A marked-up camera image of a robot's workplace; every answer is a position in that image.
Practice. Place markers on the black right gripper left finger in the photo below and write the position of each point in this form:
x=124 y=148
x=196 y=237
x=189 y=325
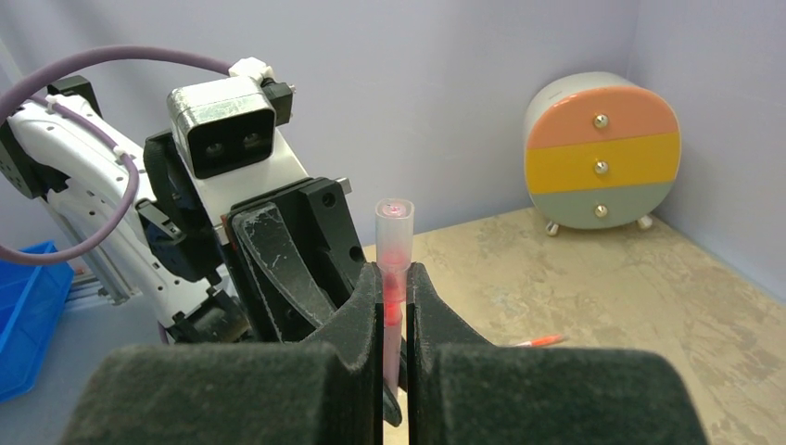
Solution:
x=325 y=389

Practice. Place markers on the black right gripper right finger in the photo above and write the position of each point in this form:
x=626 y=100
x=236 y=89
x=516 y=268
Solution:
x=463 y=389

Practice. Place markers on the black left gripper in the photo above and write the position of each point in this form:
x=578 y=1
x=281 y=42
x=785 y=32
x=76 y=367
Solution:
x=277 y=268

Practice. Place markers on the pink pen cap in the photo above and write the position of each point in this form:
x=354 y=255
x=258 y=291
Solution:
x=394 y=219

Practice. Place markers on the orange pen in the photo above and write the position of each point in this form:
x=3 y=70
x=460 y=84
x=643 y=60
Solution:
x=542 y=342

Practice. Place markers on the purple pen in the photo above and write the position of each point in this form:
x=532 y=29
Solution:
x=393 y=344

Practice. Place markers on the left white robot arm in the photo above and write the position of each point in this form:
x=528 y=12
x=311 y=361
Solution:
x=68 y=156

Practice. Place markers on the blue plastic bin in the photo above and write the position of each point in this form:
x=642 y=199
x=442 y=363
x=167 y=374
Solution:
x=32 y=301

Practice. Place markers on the round mini drawer cabinet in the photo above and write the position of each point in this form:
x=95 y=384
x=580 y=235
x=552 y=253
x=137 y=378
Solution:
x=599 y=152

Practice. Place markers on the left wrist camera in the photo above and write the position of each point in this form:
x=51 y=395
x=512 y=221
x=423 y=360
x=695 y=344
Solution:
x=227 y=124

